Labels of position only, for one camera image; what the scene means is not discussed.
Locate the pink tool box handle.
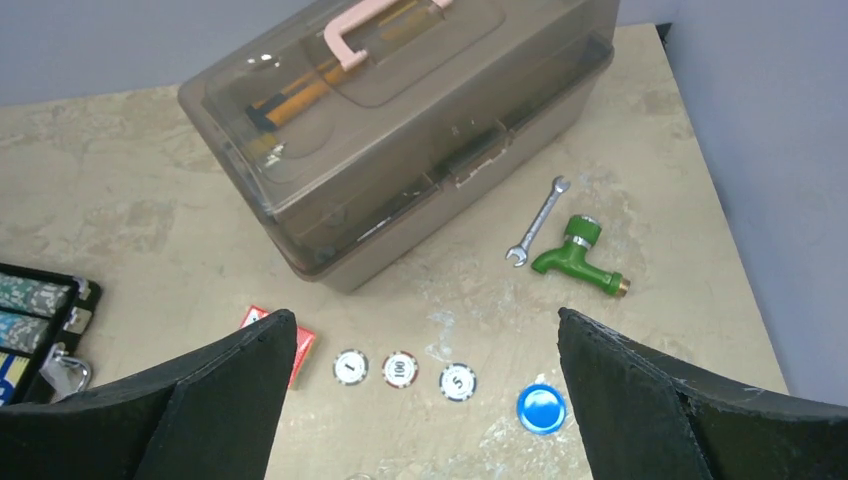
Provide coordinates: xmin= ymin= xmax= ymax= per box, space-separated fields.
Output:
xmin=309 ymin=1 xmax=460 ymax=73

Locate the blue poker chip 5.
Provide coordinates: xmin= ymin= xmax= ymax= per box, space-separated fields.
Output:
xmin=439 ymin=363 xmax=477 ymax=402

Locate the blue round button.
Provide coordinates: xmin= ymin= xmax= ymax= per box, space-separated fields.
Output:
xmin=516 ymin=383 xmax=568 ymax=435

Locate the red playing card deck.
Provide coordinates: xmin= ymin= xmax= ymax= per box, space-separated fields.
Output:
xmin=239 ymin=305 xmax=317 ymax=389

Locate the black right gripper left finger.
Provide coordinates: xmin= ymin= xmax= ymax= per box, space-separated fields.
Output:
xmin=1 ymin=309 xmax=297 ymax=479

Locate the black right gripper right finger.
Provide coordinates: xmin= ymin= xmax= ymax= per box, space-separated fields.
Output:
xmin=558 ymin=308 xmax=847 ymax=479

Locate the green plastic faucet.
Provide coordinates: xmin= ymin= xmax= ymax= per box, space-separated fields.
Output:
xmin=531 ymin=214 xmax=631 ymax=297

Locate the silver case handle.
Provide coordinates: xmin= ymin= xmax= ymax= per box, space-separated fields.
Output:
xmin=39 ymin=342 xmax=92 ymax=401

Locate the green grey chip row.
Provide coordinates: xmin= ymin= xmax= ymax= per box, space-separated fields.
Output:
xmin=1 ymin=273 xmax=71 ymax=317

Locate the silver open-end wrench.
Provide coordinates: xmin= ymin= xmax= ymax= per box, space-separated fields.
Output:
xmin=505 ymin=176 xmax=571 ymax=268

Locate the translucent brown tool box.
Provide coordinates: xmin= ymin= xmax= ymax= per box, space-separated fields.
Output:
xmin=178 ymin=0 xmax=619 ymax=292

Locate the black poker set case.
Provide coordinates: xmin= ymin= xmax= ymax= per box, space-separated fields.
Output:
xmin=1 ymin=264 xmax=103 ymax=406

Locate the light blue chip row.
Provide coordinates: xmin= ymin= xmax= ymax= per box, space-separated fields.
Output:
xmin=1 ymin=311 xmax=49 ymax=354

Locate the hammer inside tool box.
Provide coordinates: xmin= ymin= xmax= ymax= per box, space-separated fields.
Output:
xmin=244 ymin=1 xmax=442 ymax=132

